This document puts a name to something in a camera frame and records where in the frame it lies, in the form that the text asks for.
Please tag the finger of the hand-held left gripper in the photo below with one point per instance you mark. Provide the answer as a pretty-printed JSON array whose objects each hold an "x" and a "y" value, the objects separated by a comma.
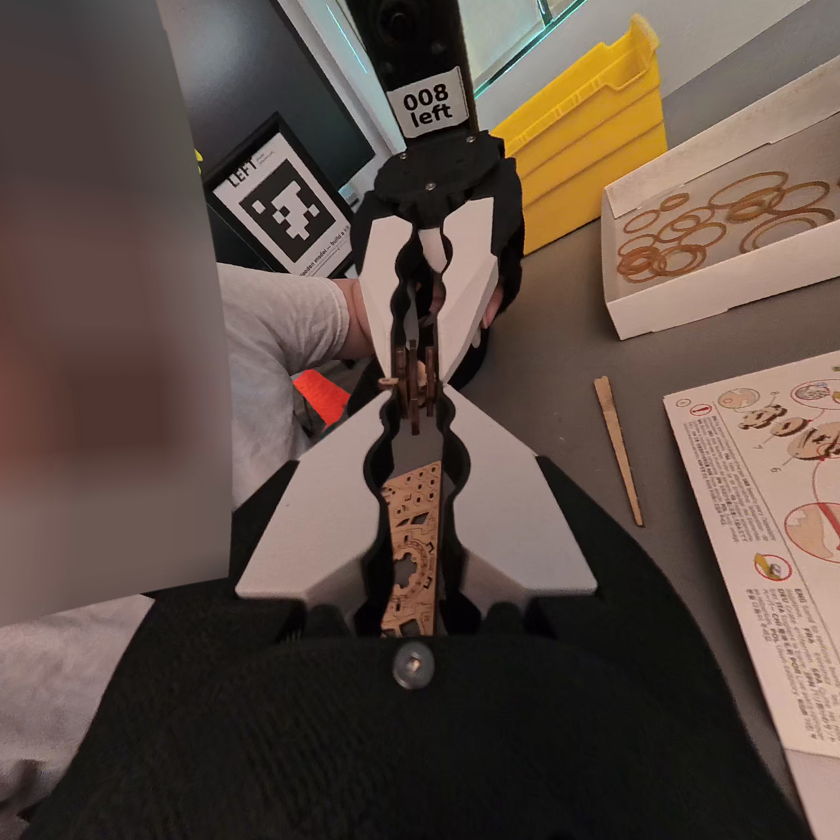
[
  {"x": 472, "y": 275},
  {"x": 380, "y": 282}
]

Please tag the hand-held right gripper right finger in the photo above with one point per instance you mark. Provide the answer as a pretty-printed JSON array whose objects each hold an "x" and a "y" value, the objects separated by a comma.
[{"x": 518, "y": 525}]

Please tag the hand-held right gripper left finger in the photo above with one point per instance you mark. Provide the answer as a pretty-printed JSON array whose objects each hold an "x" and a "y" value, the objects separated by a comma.
[{"x": 315, "y": 525}]

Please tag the wooden model assembly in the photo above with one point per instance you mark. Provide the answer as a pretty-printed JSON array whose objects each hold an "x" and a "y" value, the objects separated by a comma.
[{"x": 413, "y": 377}]

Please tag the person's left forearm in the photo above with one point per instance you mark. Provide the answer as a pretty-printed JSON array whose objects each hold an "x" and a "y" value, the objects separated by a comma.
[{"x": 348, "y": 321}]

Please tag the wooden parts sheet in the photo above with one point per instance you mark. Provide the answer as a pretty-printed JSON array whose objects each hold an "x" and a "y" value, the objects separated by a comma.
[{"x": 410, "y": 499}]

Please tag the person's left hand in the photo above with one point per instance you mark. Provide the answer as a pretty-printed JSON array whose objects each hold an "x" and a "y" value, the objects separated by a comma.
[{"x": 492, "y": 308}]

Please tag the framed marker sign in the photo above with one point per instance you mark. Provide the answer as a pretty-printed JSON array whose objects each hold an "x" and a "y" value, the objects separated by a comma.
[{"x": 282, "y": 210}]

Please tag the thin wooden stick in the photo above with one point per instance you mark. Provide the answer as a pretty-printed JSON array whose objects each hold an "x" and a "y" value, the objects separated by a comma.
[{"x": 620, "y": 453}]

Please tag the orange object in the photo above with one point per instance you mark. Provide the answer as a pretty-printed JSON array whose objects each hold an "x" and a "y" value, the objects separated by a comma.
[{"x": 321, "y": 394}]

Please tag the yellow plastic bin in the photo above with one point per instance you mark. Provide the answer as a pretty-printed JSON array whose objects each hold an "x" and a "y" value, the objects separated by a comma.
[{"x": 577, "y": 144}]

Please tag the dark monitor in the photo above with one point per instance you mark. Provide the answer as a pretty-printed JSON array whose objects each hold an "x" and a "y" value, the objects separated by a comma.
[{"x": 315, "y": 98}]

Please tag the window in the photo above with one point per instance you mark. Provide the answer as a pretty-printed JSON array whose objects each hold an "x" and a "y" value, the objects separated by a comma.
[{"x": 505, "y": 33}]

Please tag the white cardboard box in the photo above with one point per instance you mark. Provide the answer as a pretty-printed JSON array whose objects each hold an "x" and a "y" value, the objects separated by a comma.
[{"x": 656, "y": 308}]

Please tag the pile of rubber bands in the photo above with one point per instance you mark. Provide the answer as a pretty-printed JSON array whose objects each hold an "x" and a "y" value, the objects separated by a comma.
[{"x": 682, "y": 243}]

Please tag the instruction booklet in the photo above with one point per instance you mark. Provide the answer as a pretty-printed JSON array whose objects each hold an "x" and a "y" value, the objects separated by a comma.
[{"x": 774, "y": 525}]

